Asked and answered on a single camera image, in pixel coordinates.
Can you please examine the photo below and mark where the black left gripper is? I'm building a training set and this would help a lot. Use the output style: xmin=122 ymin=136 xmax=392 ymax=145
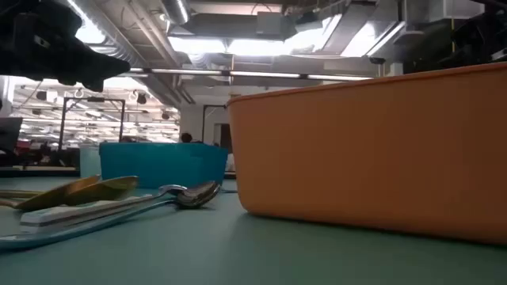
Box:
xmin=0 ymin=0 xmax=132 ymax=93

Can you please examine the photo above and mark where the gold spoon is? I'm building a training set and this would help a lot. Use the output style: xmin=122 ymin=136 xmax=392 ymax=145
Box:
xmin=0 ymin=175 xmax=139 ymax=207
xmin=0 ymin=175 xmax=102 ymax=211

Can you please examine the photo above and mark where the silver spoon diamond-patterned handle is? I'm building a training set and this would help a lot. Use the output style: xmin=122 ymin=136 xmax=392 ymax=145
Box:
xmin=19 ymin=182 xmax=218 ymax=235

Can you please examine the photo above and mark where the light teal translucent bin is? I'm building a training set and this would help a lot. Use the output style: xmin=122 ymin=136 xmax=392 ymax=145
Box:
xmin=78 ymin=145 xmax=102 ymax=179

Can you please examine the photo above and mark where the dark monitor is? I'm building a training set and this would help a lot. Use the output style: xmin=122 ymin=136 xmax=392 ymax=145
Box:
xmin=0 ymin=117 xmax=24 ymax=154

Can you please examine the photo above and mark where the blue plastic bin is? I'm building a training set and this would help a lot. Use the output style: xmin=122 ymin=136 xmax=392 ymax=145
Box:
xmin=98 ymin=141 xmax=230 ymax=190

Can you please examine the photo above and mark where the orange plastic bin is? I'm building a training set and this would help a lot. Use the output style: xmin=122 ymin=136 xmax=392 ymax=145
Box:
xmin=226 ymin=62 xmax=507 ymax=245

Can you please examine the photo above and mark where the black gantry frame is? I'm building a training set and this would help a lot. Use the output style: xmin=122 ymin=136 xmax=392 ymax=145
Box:
xmin=59 ymin=97 xmax=126 ymax=152

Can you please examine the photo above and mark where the black spoon teal handle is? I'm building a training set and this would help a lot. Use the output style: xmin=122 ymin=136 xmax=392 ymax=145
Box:
xmin=0 ymin=180 xmax=222 ymax=251

